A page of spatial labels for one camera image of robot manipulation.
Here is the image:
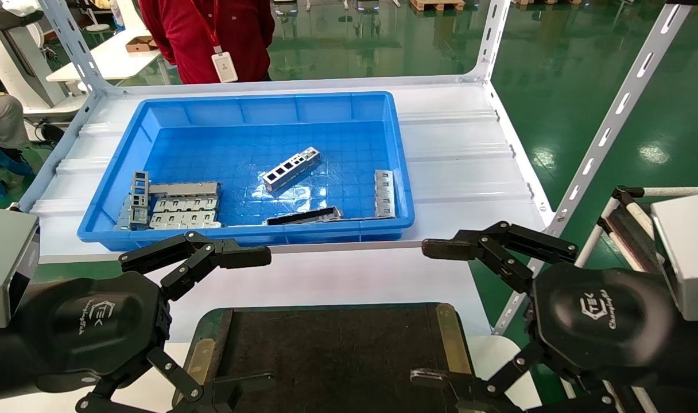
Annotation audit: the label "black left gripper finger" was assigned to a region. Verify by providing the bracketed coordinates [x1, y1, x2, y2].
[119, 230, 273, 302]
[76, 346, 277, 413]

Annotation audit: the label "stacked grey metal brackets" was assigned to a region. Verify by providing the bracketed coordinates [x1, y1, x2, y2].
[149, 211, 223, 231]

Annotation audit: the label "small silver metal piece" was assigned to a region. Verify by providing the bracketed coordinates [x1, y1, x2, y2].
[114, 194, 133, 232]

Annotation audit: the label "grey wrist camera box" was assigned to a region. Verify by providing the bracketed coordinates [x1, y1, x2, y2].
[0, 205, 40, 329]
[650, 192, 698, 322]

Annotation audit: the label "white slotted-angle rack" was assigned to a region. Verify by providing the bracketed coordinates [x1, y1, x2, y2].
[10, 0, 698, 337]

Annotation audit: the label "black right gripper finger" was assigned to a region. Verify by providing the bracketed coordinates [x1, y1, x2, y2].
[421, 220, 580, 294]
[409, 341, 614, 413]

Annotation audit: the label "silver notched metal bracket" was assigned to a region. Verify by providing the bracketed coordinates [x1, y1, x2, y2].
[374, 169, 396, 219]

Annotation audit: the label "silver bracket with square holes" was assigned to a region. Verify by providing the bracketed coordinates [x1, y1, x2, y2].
[262, 147, 321, 193]

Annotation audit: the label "small open cardboard box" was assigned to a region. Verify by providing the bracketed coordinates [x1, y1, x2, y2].
[125, 35, 158, 54]

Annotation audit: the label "white tube cart frame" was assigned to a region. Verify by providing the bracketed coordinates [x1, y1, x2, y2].
[575, 184, 698, 413]

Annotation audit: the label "white machine base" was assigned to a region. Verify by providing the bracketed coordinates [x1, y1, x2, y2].
[0, 0, 89, 124]

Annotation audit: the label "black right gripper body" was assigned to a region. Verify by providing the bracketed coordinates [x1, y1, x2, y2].
[529, 263, 698, 398]

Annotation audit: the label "blue plastic bin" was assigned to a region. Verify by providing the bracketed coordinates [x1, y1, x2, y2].
[77, 91, 416, 252]

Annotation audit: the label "long black metal strip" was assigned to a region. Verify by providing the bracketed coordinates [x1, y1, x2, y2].
[264, 206, 343, 226]

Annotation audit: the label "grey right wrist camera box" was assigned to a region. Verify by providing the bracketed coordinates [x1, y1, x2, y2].
[650, 192, 698, 322]

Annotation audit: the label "person in red shirt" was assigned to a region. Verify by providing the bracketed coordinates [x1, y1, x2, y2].
[138, 0, 276, 85]

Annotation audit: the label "seated person with shoe covers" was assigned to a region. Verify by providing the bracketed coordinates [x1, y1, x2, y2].
[0, 90, 35, 199]

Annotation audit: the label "red lanyard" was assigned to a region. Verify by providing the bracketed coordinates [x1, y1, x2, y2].
[191, 0, 223, 56]

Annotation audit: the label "silver slotted metal plate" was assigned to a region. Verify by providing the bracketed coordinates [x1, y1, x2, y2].
[152, 196, 220, 213]

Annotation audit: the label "black felt-lined container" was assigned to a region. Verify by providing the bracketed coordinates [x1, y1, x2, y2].
[171, 302, 477, 413]

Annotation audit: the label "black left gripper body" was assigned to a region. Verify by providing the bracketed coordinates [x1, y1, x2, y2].
[0, 272, 172, 403]

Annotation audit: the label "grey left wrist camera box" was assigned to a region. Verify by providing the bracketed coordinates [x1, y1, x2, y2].
[0, 205, 40, 329]

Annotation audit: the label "white desk with cardboard box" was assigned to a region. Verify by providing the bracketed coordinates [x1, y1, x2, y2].
[45, 28, 167, 84]

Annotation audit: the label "white ID badge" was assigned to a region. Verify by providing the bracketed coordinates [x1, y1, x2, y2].
[211, 52, 239, 84]

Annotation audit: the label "wooden pallet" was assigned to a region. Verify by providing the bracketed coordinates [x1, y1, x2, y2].
[409, 0, 466, 13]

